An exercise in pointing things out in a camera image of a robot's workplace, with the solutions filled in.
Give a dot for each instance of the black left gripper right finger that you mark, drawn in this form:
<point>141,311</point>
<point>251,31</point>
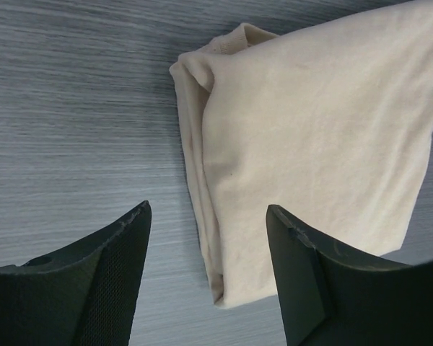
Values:
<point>333,294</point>

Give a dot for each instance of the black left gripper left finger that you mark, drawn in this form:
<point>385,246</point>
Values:
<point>84,293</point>

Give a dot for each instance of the beige t shirt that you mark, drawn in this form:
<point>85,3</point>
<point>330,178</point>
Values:
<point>332,122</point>

